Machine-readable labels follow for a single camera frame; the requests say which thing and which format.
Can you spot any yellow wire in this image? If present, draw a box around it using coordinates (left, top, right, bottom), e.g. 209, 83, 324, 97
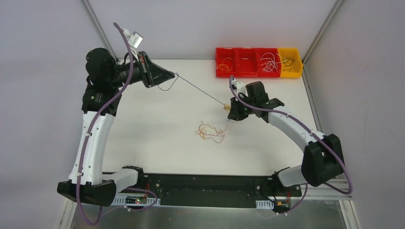
217, 57, 234, 73

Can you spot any white wire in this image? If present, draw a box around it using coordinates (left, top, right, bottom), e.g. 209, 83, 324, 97
258, 52, 282, 74

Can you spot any black wire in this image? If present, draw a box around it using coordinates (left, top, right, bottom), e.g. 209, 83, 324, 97
280, 57, 295, 74

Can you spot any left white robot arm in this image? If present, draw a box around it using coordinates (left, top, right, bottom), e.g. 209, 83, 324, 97
57, 48, 175, 207

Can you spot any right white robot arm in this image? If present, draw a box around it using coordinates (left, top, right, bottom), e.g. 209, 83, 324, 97
228, 77, 345, 196

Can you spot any left red bin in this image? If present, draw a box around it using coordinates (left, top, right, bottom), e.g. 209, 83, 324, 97
215, 48, 237, 78

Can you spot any right red bin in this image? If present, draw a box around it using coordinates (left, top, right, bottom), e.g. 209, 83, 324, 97
256, 48, 281, 78

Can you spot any yellow bin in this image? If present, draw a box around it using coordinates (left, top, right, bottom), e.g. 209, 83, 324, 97
277, 48, 303, 78

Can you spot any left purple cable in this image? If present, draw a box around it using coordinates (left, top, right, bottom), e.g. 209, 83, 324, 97
75, 22, 158, 227

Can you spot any purple cable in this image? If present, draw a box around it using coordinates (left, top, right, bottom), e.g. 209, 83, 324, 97
75, 22, 158, 227
229, 75, 354, 220

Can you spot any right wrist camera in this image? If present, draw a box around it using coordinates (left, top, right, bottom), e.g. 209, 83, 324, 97
231, 78, 246, 95

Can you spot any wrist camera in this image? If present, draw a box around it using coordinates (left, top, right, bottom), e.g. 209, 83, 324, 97
231, 78, 246, 95
123, 29, 143, 49

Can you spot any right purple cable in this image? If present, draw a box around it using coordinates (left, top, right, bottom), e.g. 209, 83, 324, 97
229, 75, 354, 220

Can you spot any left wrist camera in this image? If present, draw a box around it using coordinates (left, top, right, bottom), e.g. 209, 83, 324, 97
123, 29, 143, 49

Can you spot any aluminium frame rail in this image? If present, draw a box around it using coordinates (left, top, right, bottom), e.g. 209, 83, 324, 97
57, 172, 362, 229

